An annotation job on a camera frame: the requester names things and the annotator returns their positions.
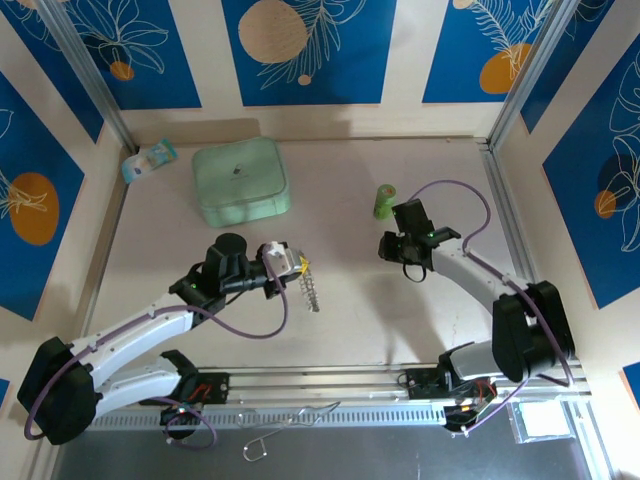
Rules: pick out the mint green square case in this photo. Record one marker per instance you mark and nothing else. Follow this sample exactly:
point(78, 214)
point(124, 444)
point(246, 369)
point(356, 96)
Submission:
point(240, 175)

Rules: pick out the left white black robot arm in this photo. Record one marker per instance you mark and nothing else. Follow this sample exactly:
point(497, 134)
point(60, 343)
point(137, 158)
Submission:
point(130, 327)

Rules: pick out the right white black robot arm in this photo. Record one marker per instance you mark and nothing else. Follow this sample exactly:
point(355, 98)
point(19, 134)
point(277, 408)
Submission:
point(530, 330)

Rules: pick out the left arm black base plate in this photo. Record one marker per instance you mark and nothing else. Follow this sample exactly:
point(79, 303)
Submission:
point(220, 387)

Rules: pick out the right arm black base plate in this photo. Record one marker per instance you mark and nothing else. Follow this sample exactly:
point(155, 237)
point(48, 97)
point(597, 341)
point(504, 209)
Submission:
point(420, 382)

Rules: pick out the aluminium side rail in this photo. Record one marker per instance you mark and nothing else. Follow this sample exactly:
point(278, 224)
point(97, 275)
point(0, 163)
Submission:
point(494, 165)

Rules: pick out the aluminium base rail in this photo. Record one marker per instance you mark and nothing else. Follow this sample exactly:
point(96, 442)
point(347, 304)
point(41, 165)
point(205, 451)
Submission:
point(325, 385)

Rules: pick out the light blue wipes packet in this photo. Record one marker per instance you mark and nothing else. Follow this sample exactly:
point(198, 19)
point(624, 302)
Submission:
point(147, 161)

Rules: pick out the clear plastic packet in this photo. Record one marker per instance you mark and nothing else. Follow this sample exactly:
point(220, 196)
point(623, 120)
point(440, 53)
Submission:
point(542, 420)

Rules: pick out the black controller board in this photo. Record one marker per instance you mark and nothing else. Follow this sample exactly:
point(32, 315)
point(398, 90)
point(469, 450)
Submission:
point(460, 415)
point(180, 412)

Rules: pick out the aluminium frame post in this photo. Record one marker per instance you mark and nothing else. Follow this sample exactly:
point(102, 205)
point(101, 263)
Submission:
point(530, 70)
point(85, 60)

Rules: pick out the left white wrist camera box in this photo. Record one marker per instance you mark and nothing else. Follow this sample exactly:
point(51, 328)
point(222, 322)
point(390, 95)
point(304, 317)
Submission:
point(275, 255)

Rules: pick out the green cylindrical can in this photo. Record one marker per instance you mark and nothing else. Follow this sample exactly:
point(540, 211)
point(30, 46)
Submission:
point(384, 202)

